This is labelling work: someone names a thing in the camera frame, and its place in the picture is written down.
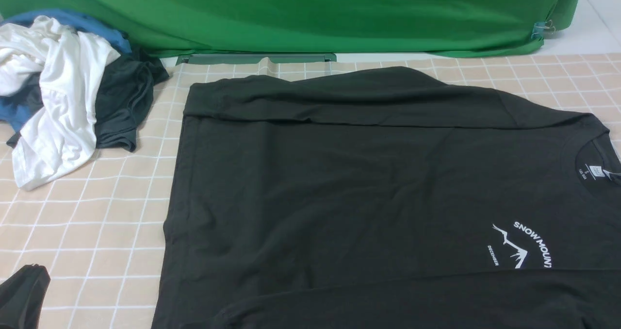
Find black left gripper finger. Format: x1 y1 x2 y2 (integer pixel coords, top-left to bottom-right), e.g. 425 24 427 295
0 264 50 329

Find dark gray long-sleeve top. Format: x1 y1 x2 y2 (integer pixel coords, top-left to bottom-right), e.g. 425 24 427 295
152 66 621 329

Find beige checkered tablecloth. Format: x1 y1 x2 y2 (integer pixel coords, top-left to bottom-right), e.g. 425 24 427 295
0 53 621 329

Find white crumpled shirt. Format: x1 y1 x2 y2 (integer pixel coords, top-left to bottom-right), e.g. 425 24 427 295
1 16 120 191

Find blue crumpled garment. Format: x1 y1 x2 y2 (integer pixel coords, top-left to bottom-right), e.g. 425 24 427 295
0 9 131 132

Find dark teal crumpled shirt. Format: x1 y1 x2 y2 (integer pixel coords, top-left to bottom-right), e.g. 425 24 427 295
0 46 169 152

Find green backdrop cloth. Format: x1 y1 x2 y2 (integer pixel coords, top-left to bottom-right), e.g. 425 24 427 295
1 0 578 58

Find blue binder clip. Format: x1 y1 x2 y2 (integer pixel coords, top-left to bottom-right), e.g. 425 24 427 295
530 20 556 40

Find green metal base rail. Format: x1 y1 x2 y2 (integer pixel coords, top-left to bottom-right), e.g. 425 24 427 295
176 53 337 65

